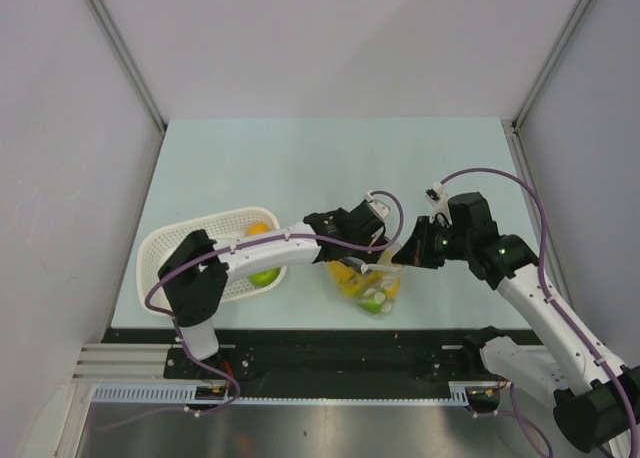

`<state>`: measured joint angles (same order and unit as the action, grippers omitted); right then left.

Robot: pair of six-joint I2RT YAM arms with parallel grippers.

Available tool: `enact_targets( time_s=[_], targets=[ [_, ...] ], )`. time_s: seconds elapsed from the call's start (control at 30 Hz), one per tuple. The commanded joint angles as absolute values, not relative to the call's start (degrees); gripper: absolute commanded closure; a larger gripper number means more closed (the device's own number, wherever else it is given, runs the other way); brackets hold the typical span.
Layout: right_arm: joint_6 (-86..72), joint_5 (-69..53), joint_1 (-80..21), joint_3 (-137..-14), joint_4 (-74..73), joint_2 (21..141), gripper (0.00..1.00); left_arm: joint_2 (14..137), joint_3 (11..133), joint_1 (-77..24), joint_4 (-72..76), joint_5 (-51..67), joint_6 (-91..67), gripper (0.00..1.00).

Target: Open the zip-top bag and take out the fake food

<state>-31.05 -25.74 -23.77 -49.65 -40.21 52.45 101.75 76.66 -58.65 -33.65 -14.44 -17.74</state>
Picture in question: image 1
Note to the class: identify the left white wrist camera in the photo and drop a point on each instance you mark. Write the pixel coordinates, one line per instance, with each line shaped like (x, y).
(378, 207)

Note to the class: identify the yellow fake bell pepper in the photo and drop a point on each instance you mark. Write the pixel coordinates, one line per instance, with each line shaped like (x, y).
(340, 273)

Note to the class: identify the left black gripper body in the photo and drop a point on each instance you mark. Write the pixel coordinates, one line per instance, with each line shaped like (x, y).
(362, 256)

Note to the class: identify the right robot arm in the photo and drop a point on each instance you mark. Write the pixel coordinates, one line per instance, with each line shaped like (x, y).
(592, 393)

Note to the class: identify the yellow fake banana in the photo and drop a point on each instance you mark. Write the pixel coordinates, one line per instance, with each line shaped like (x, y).
(354, 287)

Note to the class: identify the left aluminium frame post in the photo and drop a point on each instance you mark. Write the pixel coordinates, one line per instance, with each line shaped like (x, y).
(125, 59)

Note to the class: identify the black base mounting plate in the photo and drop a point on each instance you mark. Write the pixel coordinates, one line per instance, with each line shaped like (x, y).
(350, 362)

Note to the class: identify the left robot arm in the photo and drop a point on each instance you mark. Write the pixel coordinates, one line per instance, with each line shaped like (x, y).
(195, 276)

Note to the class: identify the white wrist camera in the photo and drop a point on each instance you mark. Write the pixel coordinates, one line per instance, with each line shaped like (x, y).
(439, 198)
(378, 207)

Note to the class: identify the small yellow fake lemon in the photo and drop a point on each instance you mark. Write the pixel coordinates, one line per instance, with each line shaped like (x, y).
(391, 289)

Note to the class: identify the green fake lime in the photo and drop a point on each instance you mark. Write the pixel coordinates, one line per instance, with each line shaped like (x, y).
(372, 306)

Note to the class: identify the aluminium frame post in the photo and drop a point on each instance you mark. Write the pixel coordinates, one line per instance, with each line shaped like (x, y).
(125, 59)
(559, 47)

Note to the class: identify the right aluminium frame post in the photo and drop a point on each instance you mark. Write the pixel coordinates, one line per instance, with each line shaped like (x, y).
(559, 47)

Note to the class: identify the clear zip top bag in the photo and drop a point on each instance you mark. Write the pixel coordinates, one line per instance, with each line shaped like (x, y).
(377, 276)

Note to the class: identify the orange fake fruit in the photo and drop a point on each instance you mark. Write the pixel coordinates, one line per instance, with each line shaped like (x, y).
(257, 229)

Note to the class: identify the green fake apple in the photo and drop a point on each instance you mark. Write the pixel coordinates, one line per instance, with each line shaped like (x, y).
(264, 278)

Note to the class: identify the white slotted cable duct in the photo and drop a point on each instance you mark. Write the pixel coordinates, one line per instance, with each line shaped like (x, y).
(191, 395)

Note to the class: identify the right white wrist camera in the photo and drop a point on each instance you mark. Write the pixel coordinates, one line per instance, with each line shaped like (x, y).
(439, 198)

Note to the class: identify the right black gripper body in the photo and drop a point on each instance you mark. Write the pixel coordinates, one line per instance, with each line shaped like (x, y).
(438, 243)

